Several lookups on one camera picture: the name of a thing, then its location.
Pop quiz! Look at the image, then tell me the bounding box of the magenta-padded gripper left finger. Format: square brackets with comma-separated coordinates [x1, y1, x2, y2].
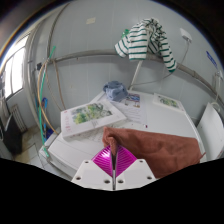
[70, 144, 116, 191]

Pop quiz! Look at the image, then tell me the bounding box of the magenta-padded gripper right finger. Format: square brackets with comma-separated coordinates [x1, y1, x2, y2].
[114, 144, 158, 191]

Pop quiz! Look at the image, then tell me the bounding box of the brown towel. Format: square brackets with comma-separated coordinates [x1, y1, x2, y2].
[101, 125, 206, 179]

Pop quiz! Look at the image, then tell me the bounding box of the white calendar sheet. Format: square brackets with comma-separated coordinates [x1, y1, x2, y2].
[75, 125, 108, 143]

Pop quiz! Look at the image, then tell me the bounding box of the white book with green picture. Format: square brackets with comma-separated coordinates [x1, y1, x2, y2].
[60, 100, 128, 140]

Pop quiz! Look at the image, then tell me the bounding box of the printed paper sheet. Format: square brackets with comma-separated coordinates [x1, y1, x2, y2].
[109, 92, 148, 126]

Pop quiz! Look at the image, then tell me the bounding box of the flat white picture box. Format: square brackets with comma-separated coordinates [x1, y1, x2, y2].
[152, 92, 186, 113]

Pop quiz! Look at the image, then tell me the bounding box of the crumpled blue cloth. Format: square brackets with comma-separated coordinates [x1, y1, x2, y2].
[102, 80, 129, 103]

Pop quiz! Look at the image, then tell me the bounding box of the white washing machine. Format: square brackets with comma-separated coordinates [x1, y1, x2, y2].
[196, 102, 224, 161]

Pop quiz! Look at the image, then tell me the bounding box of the white radiator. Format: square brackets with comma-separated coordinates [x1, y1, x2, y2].
[11, 104, 28, 134]

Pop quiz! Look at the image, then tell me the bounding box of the window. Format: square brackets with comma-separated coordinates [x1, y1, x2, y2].
[1, 34, 30, 101]

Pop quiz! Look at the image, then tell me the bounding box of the green white striped garment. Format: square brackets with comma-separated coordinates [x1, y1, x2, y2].
[114, 17, 178, 74]

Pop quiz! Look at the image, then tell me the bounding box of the green hose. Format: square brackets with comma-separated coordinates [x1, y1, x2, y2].
[37, 45, 57, 158]

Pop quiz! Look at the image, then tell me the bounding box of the grey power cable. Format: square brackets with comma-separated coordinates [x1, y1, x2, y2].
[129, 39, 191, 88]

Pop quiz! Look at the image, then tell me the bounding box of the grey wall pipe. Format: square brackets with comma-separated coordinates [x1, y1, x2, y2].
[46, 49, 224, 101]

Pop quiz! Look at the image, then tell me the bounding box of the blue wall sign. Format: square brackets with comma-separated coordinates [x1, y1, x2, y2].
[205, 50, 218, 69]

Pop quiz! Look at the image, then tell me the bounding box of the white wall socket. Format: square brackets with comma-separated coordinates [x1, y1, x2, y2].
[179, 27, 193, 43]

